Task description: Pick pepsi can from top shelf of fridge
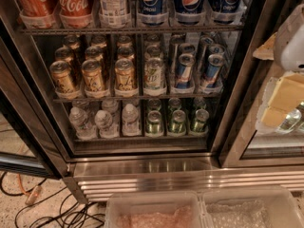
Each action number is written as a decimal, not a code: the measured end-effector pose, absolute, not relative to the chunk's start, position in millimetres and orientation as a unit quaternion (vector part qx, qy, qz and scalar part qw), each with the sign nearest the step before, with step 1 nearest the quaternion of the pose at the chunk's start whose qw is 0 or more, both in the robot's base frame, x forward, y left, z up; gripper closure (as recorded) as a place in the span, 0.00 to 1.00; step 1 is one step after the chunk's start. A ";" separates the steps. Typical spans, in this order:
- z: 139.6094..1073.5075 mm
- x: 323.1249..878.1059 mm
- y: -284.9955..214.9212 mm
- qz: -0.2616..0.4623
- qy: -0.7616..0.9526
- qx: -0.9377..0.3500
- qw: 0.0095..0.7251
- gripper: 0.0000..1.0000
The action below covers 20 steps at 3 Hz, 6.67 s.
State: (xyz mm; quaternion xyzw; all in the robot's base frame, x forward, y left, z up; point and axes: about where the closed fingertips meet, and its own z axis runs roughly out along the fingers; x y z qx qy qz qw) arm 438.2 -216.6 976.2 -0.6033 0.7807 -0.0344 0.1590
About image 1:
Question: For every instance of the clear bin bubble wrap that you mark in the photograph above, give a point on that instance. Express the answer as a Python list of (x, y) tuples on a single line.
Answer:
[(260, 207)]

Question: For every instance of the clear bin pink contents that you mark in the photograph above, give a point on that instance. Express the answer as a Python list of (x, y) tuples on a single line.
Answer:
[(162, 209)]

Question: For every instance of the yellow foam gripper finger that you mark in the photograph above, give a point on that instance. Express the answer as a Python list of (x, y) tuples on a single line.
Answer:
[(288, 93), (273, 117)]

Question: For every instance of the green can front left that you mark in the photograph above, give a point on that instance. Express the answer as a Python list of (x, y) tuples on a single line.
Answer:
[(154, 123)]

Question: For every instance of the water bottle middle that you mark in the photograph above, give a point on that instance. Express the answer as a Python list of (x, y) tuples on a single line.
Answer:
[(106, 125)]

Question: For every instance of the water bottle right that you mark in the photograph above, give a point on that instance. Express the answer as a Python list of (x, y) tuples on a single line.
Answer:
[(131, 124)]

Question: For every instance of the stainless steel drinks fridge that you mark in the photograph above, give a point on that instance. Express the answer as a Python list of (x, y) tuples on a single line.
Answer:
[(231, 152)]

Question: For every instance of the gold lacroix can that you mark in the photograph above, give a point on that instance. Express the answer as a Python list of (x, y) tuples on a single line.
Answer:
[(62, 76), (125, 75), (92, 73)]

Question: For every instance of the green can front middle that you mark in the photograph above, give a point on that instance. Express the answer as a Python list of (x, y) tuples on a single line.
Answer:
[(177, 122)]

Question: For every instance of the open glass fridge door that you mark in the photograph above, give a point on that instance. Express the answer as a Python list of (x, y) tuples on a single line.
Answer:
[(25, 153)]

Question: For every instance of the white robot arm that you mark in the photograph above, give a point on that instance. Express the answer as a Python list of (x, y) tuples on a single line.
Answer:
[(288, 52)]

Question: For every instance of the red bull can left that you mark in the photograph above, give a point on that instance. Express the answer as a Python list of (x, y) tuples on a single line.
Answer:
[(183, 70)]

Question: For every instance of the green white 7up can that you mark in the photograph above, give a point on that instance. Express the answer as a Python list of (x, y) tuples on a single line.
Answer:
[(154, 73)]

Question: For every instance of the gold lacroix can front right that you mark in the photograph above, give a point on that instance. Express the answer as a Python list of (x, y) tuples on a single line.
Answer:
[(125, 75)]

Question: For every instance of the red bull can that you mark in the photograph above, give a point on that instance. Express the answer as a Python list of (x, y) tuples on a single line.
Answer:
[(214, 64), (183, 70)]

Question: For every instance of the water bottle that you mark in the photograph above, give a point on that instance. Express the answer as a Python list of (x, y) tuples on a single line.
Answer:
[(131, 124), (106, 125), (85, 130)]

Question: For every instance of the green can front right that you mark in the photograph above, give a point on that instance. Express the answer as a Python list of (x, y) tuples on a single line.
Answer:
[(199, 121)]

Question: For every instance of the red bull can right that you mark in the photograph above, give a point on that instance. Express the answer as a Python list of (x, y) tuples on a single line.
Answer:
[(214, 64)]

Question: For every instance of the water bottle left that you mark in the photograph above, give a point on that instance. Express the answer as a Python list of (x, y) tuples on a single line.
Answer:
[(85, 130)]

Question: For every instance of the gold lacroix can front middle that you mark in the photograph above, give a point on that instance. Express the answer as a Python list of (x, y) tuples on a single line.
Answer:
[(92, 73)]

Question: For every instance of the gold lacroix can front left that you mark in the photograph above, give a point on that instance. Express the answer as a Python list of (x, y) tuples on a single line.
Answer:
[(62, 76)]

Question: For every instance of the red coca-cola can right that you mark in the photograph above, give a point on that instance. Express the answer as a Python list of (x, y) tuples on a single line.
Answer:
[(76, 13)]

